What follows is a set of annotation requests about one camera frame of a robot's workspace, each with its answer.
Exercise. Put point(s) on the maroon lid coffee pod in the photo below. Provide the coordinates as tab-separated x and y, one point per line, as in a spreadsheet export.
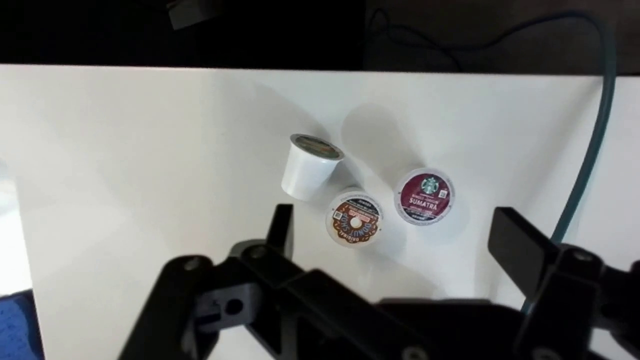
425	197

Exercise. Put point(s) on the donut print lid coffee pod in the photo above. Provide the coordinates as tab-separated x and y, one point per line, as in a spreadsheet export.
354	221

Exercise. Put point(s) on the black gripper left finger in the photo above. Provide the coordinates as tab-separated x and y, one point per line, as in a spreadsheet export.
281	227

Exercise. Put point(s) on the white coffee pod grey lid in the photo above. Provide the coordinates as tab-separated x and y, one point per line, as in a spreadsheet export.
306	174

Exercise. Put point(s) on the blue cloth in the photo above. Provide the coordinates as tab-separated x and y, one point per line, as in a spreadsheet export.
19	327

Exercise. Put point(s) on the dark grey box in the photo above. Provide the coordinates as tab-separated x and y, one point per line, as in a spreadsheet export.
193	12

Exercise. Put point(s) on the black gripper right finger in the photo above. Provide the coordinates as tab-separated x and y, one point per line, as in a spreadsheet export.
523	246

